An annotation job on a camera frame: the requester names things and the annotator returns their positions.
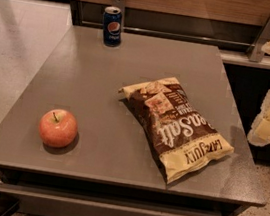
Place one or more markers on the left metal bracket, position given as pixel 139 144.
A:
pixel 120 6

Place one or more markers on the blue pepsi can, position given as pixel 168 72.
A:
pixel 112 19

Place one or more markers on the red apple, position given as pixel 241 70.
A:
pixel 58 128

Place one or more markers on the right metal bracket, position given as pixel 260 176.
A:
pixel 255 52

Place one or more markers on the brown sea salt chip bag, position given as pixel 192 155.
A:
pixel 183 140

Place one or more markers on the metal bracket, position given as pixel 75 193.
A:
pixel 120 6
pixel 255 52

